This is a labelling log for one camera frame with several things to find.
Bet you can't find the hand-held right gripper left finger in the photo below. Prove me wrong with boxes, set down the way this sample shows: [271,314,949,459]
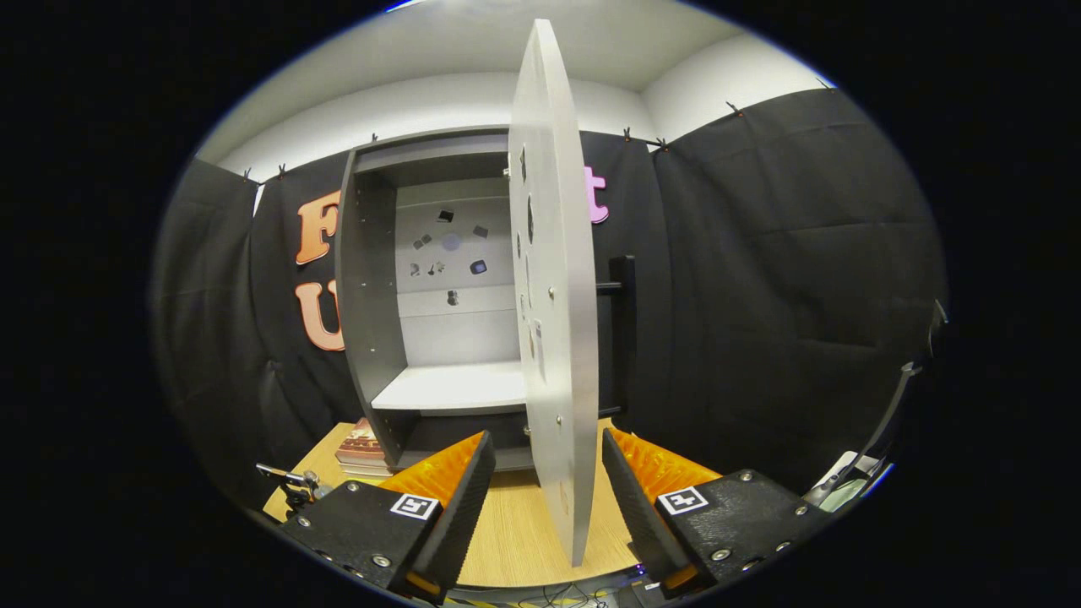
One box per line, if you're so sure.
[279,429,497,605]

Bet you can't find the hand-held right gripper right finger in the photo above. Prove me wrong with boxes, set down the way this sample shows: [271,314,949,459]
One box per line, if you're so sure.
[601,426,833,600]

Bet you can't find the black cabinet door handle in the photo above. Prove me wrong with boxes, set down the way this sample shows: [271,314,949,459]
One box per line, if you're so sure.
[595,255,637,419]

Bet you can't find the dark grey cabinet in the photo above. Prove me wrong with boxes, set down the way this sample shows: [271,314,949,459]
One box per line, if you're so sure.
[335,125,541,474]

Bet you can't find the beige cabinet door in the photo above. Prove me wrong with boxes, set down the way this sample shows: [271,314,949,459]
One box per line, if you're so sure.
[507,19,600,568]

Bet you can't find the red brown cover book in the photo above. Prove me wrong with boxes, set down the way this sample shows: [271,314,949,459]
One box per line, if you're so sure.
[336,418,391,461]

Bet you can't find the black backdrop cloth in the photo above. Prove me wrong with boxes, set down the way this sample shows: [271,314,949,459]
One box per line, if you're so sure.
[152,84,947,508]

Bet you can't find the dark slanted stand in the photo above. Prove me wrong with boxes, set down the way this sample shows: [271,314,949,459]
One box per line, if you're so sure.
[857,300,951,486]

